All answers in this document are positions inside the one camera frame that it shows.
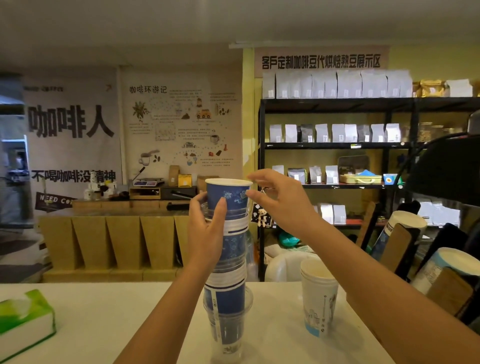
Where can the person's right hand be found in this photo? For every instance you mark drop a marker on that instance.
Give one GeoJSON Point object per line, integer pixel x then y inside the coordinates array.
{"type": "Point", "coordinates": [290, 202]}

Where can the person's left hand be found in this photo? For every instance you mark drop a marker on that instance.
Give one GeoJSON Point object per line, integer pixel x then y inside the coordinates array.
{"type": "Point", "coordinates": [202, 240]}

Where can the person's right thumb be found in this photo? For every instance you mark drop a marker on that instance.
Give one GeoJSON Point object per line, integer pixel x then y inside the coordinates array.
{"type": "Point", "coordinates": [260, 197]}

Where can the person's left thumb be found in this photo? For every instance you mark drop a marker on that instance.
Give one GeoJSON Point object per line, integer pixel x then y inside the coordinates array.
{"type": "Point", "coordinates": [219, 215]}

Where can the blue patterned paper cup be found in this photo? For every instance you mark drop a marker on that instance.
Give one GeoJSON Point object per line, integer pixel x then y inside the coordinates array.
{"type": "Point", "coordinates": [230, 197]}

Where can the stack of nested mixed cups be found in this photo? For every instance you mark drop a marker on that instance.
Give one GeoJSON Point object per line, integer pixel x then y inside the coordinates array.
{"type": "Point", "coordinates": [228, 292]}

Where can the person's right forearm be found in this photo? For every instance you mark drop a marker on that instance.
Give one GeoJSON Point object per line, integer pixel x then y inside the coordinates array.
{"type": "Point", "coordinates": [382, 292]}

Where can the person's left forearm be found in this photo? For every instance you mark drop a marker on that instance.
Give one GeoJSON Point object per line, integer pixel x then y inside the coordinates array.
{"type": "Point", "coordinates": [168, 318]}

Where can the small white coffee bag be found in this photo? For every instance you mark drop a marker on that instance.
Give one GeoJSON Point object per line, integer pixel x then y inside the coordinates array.
{"type": "Point", "coordinates": [332, 174]}
{"type": "Point", "coordinates": [278, 169]}

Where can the small grey coffee bag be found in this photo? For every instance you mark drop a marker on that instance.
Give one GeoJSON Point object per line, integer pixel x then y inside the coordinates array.
{"type": "Point", "coordinates": [315, 174]}
{"type": "Point", "coordinates": [297, 175]}

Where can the black tray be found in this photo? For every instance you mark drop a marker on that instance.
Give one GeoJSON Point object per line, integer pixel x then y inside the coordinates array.
{"type": "Point", "coordinates": [180, 193]}

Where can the green plastic bag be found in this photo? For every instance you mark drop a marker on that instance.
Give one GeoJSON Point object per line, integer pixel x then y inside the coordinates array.
{"type": "Point", "coordinates": [288, 240]}

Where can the brown paper bag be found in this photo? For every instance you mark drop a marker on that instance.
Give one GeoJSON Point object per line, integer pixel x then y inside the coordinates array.
{"type": "Point", "coordinates": [173, 176]}

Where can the pair of white bags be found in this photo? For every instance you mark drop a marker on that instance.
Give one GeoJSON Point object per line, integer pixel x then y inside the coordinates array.
{"type": "Point", "coordinates": [333, 214]}

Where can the white plastic container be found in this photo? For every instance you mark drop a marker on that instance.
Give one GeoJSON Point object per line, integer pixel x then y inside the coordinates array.
{"type": "Point", "coordinates": [285, 268]}

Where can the wooden box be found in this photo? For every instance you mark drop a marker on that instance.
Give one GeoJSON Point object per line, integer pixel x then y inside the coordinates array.
{"type": "Point", "coordinates": [144, 193]}

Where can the digital scale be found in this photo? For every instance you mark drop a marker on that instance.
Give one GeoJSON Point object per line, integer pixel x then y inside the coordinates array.
{"type": "Point", "coordinates": [148, 182]}

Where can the dark framed board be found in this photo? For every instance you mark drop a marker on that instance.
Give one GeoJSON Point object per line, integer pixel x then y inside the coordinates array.
{"type": "Point", "coordinates": [353, 164]}

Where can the row of small coffee bags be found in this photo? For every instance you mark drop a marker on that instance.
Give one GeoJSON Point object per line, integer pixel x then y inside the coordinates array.
{"type": "Point", "coordinates": [337, 133]}

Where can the illustrated coffee poster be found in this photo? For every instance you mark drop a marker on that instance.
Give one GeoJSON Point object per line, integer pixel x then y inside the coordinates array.
{"type": "Point", "coordinates": [180, 123]}

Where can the yellow tray with blue item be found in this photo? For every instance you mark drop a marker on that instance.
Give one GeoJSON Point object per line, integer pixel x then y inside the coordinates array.
{"type": "Point", "coordinates": [360, 178]}

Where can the cardboard counter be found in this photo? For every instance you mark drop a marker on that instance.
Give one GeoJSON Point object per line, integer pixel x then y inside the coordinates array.
{"type": "Point", "coordinates": [112, 240]}

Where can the white paper cup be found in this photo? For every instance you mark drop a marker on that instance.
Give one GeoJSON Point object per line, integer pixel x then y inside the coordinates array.
{"type": "Point", "coordinates": [318, 300]}

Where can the black metal shelf rack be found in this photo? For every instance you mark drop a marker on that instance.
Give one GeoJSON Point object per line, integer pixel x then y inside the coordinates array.
{"type": "Point", "coordinates": [337, 105]}

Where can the small blue cup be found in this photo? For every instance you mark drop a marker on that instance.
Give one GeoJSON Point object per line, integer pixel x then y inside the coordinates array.
{"type": "Point", "coordinates": [390, 179]}

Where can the row of large white bags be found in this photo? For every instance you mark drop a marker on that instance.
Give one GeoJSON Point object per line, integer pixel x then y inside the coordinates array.
{"type": "Point", "coordinates": [337, 84]}

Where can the white banner with black lettering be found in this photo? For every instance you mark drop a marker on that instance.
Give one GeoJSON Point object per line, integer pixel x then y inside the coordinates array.
{"type": "Point", "coordinates": [71, 146]}

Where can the group of white bags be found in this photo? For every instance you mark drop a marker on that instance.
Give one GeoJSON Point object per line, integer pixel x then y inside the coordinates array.
{"type": "Point", "coordinates": [438, 213]}

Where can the black desk lamp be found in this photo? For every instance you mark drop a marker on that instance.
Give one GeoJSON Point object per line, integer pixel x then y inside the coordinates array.
{"type": "Point", "coordinates": [446, 170]}

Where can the gold foil bag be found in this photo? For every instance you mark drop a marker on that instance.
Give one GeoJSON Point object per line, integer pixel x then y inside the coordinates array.
{"type": "Point", "coordinates": [431, 89]}

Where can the green tissue box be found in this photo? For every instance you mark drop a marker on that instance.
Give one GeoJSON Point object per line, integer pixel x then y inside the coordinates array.
{"type": "Point", "coordinates": [24, 322]}

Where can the white paper bag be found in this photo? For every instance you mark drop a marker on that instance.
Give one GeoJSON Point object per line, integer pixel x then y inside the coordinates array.
{"type": "Point", "coordinates": [459, 88]}

